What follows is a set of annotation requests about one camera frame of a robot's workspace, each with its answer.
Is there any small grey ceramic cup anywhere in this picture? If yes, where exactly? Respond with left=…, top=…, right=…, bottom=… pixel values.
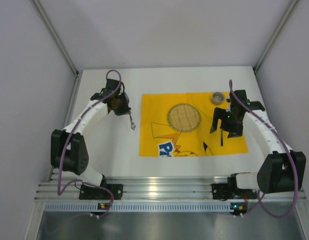
left=211, top=91, right=225, bottom=106

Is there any pink metal fork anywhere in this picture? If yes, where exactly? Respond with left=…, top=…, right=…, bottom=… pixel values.
left=129, top=113, right=136, bottom=131

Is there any blue metal spoon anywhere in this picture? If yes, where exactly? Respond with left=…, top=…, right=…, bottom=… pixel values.
left=220, top=128, right=224, bottom=147

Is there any round woven bamboo plate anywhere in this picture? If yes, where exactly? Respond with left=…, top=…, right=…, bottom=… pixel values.
left=167, top=103, right=201, bottom=133

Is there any yellow Pikachu cloth placemat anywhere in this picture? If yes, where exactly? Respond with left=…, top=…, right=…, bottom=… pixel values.
left=139, top=92, right=248, bottom=157

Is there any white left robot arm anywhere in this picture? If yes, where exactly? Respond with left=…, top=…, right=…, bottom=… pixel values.
left=50, top=78, right=131, bottom=187

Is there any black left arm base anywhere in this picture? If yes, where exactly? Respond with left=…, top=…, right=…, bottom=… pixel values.
left=78, top=184, right=124, bottom=200

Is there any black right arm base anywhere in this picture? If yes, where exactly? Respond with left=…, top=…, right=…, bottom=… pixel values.
left=211, top=183, right=257, bottom=201

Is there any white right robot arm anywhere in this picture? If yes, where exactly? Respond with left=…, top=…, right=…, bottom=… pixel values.
left=210, top=90, right=306, bottom=194

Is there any slotted grey cable duct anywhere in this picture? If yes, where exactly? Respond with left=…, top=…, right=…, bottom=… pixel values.
left=44, top=202, right=239, bottom=213

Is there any aluminium mounting rail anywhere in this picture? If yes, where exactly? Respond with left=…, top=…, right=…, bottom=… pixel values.
left=34, top=175, right=307, bottom=201

